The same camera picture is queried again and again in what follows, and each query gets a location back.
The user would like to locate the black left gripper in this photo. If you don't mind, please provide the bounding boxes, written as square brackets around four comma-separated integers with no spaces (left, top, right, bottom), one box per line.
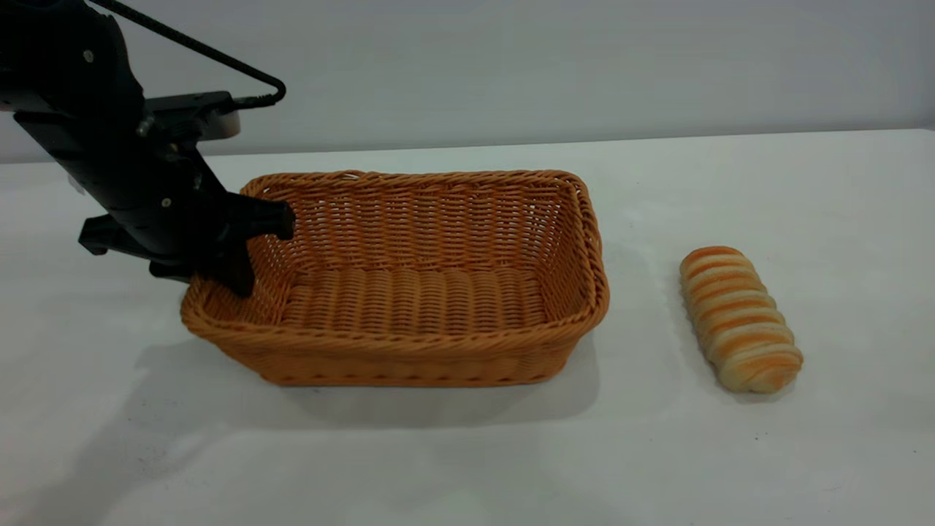
[15,102,297,298]

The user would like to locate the orange woven wicker basket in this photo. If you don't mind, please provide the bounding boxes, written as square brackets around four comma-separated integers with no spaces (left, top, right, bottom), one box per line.
[180,169,611,388]

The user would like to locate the striped long bread roll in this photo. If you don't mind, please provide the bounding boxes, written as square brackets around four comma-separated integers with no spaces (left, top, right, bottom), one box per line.
[679,246,804,395]

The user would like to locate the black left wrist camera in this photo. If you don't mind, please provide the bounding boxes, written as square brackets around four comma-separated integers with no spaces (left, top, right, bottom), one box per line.
[142,91,242,144]

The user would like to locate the black braided camera cable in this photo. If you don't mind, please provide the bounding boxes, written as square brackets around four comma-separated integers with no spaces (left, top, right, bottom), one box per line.
[88,0,287,110]

